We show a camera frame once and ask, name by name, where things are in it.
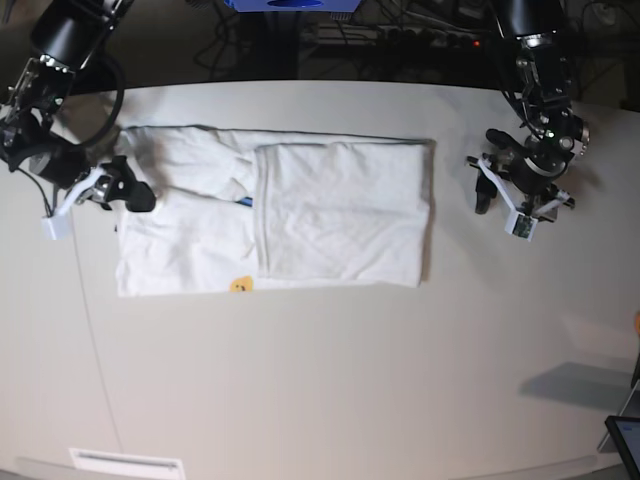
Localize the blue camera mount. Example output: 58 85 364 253
225 0 361 13

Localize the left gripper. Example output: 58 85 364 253
467 128 575 223

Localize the white paper label sheet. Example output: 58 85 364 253
69 448 186 480

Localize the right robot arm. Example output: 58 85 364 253
1 1 156 213

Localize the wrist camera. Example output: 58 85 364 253
41 215 71 240
505 210 538 242

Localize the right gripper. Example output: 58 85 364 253
19 144 156 218

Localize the dark tablet screen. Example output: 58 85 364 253
605 416 640 480

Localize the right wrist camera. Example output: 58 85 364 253
41 215 71 240

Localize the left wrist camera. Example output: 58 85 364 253
505 210 538 242

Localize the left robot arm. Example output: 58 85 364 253
467 1 590 222

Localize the white printed T-shirt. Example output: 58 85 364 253
115 126 434 297

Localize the black power strip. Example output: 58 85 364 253
301 23 485 50

